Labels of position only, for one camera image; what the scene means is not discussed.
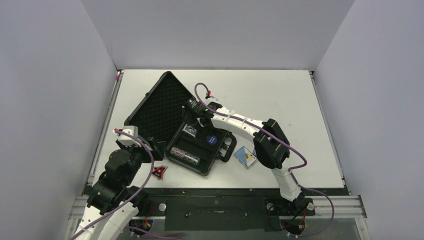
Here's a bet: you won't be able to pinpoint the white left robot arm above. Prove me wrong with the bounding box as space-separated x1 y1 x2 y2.
72 134 166 240

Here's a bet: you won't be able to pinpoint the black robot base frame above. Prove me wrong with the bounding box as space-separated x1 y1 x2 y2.
129 188 348 232

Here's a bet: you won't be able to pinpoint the blue ace card box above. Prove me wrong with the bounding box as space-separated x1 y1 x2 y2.
233 146 258 169

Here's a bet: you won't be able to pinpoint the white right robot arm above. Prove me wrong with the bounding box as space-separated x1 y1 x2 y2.
182 98 315 216

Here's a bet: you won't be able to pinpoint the black poker set case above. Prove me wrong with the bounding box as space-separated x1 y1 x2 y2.
124 71 237 176

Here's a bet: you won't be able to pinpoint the blue small blind button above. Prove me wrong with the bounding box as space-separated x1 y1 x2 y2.
206 135 218 145

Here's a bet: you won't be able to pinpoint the triangular all in marker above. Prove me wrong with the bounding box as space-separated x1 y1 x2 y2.
151 165 168 181

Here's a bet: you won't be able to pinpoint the yellow-blue chip stack bottom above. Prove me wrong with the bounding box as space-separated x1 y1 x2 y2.
183 153 201 166

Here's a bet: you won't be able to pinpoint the blue patterned card deck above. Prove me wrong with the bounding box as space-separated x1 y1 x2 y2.
182 124 198 138

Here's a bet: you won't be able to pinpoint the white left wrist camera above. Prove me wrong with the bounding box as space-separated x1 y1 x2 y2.
113 125 142 147

